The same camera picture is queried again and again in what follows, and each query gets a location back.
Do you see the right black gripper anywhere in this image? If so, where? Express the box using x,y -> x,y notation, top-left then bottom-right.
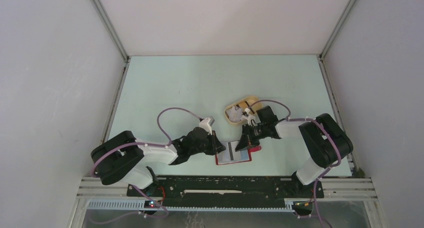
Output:
235,123 -> 268,152

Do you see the red card holder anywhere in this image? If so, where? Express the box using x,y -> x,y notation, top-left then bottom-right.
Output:
215,140 -> 262,166

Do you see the white magnetic stripe card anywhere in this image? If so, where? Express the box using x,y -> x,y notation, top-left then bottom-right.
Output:
219,140 -> 241,163

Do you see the white VIP card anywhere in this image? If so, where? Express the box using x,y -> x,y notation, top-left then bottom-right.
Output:
225,105 -> 243,123

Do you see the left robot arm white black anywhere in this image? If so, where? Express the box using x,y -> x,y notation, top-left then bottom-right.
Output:
90,127 -> 226,196

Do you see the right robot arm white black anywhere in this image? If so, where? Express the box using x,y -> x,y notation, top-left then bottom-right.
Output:
235,105 -> 354,197

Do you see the beige oval tray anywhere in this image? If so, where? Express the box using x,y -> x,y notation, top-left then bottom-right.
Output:
224,95 -> 263,126

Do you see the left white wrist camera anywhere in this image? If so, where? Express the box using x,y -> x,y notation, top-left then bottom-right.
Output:
199,116 -> 215,135

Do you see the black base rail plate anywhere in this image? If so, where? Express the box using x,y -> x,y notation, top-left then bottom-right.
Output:
147,175 -> 325,208

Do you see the white cable duct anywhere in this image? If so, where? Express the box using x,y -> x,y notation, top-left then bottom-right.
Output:
86,199 -> 294,213

